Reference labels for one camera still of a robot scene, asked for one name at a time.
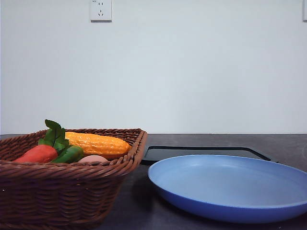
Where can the blue round plate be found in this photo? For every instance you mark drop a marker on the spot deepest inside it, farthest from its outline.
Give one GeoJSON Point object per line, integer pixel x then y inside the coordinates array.
{"type": "Point", "coordinates": [230, 189]}

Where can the green toy cucumber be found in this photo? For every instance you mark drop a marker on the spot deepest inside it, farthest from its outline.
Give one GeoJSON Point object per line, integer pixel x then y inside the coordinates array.
{"type": "Point", "coordinates": [69, 155]}

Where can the white wall power socket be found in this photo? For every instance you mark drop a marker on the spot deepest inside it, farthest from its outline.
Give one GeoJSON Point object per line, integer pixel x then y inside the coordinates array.
{"type": "Point", "coordinates": [100, 11]}

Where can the black rectangular tray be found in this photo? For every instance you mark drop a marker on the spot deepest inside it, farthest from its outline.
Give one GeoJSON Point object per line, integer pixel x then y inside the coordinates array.
{"type": "Point", "coordinates": [154, 152]}

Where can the yellow toy corn cob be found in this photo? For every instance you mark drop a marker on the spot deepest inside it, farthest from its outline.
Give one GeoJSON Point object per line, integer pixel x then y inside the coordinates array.
{"type": "Point", "coordinates": [96, 145]}

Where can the brown woven wicker basket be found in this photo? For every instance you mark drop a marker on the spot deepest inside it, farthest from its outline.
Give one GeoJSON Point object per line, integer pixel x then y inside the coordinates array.
{"type": "Point", "coordinates": [75, 195]}

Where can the orange-red toy carrot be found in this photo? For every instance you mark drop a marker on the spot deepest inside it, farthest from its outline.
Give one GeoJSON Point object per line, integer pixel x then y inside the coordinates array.
{"type": "Point", "coordinates": [48, 148]}

